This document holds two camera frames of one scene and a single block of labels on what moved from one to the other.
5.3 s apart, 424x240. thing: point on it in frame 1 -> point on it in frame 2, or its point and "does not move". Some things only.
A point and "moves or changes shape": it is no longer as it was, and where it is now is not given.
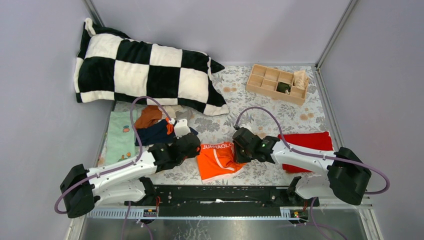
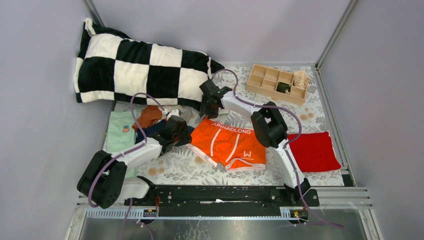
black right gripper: x=238 y=158 -> x=211 y=114
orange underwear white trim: x=217 y=160 moves or changes shape
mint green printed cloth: x=121 y=139 does not move
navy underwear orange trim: x=163 y=132 does not move
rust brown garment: x=150 y=113 does not move
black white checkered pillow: x=110 y=66 does not move
